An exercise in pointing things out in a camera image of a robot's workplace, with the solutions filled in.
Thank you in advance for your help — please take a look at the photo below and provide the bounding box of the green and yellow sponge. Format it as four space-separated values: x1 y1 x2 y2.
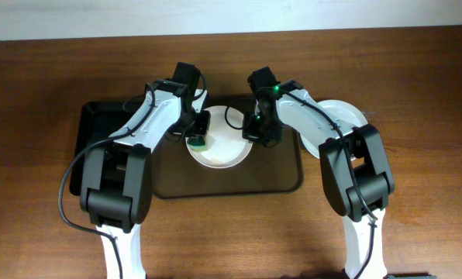
186 135 208 152

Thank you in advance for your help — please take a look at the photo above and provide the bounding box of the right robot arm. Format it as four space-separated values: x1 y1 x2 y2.
242 67 395 278

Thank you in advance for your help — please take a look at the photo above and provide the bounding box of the brown plastic serving tray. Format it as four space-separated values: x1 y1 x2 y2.
151 126 304 199

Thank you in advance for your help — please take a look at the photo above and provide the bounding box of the black rectangular water tray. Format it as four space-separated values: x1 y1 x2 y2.
75 102 133 183

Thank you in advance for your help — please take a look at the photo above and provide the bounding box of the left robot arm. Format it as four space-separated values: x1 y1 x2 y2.
80 62 210 278

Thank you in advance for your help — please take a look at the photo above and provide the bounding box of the white plate top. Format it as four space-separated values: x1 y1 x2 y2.
186 105 253 169

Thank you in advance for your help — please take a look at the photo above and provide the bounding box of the white plate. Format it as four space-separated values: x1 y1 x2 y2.
300 99 368 159
186 105 253 169

